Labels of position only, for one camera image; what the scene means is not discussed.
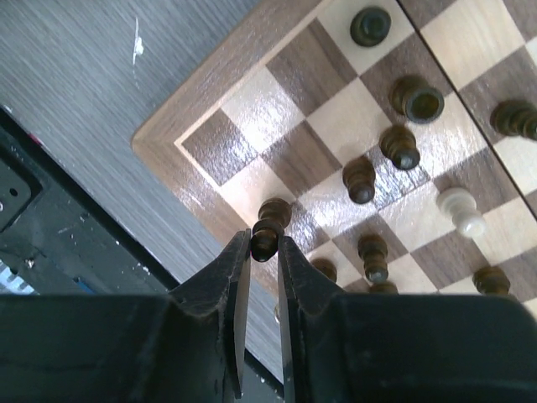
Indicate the wooden chess board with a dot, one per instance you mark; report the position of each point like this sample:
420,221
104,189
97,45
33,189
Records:
288,99

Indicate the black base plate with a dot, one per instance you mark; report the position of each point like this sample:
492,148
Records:
56,240

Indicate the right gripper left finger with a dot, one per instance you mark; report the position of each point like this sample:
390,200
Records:
184,346

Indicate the dark chess pawn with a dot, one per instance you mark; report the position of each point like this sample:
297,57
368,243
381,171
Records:
274,216

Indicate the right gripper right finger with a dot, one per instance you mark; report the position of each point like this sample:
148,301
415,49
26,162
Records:
339,346

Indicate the white pawn mid board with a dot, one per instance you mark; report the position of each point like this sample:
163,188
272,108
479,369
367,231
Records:
460,206

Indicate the dark chess piece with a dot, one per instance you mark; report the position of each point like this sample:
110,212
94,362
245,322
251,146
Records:
358,177
398,144
416,99
370,26

